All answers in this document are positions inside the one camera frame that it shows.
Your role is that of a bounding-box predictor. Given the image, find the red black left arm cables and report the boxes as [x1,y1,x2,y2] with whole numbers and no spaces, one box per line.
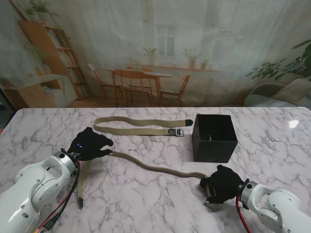
[34,160,83,233]

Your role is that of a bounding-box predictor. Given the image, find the dark brown woven belt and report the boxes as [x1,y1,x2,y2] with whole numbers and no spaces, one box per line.
[203,130,225,142]

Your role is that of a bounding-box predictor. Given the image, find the black belt storage box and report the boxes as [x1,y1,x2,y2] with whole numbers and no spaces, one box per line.
[191,114,239,163]

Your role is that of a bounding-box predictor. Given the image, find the red black right arm cables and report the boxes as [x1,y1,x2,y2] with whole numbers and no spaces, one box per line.
[235,195,252,233]

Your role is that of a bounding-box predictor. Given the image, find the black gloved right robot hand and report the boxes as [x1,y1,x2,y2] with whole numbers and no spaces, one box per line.
[199,164,244,204]

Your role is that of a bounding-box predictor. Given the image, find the beige woven belt double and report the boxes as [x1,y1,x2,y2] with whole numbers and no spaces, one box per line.
[77,150,217,209]
[93,116,194,138]

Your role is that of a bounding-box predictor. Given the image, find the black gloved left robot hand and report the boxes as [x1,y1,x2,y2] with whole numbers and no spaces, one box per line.
[67,127,114,161]

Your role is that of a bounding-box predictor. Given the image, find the red black arm cables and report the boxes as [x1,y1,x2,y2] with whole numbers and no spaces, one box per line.
[235,195,252,233]
[34,160,83,233]

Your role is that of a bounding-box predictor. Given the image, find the black panel beside backdrop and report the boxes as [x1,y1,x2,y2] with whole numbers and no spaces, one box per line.
[0,86,17,134]

